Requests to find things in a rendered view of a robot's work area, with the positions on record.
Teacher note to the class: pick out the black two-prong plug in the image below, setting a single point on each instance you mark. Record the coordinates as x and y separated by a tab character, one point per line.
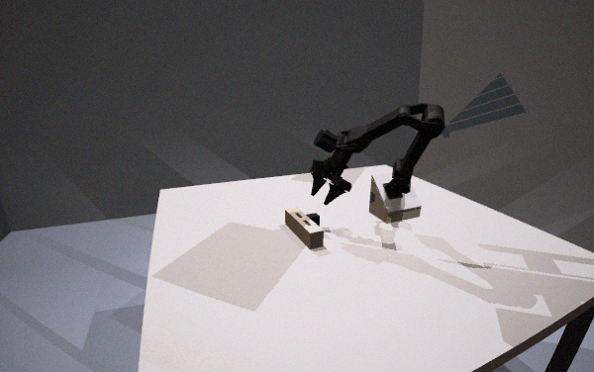
315	218

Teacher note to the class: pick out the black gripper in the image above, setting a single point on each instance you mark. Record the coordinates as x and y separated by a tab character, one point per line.
340	185

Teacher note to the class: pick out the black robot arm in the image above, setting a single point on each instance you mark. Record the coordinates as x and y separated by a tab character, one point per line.
430	126

